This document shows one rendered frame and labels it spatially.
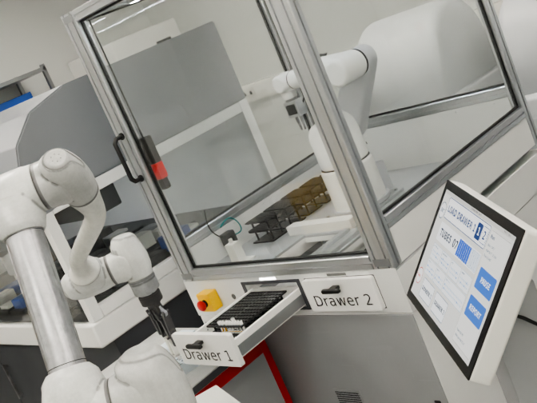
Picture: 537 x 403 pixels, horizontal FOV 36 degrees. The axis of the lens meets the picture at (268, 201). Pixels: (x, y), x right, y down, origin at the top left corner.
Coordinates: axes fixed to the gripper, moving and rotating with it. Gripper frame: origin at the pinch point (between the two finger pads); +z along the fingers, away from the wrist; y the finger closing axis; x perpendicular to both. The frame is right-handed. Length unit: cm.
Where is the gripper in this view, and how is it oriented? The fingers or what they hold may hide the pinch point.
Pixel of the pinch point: (173, 345)
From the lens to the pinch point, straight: 285.6
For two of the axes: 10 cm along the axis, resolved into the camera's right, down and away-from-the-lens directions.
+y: -5.6, 0.4, 8.3
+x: -7.4, 4.4, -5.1
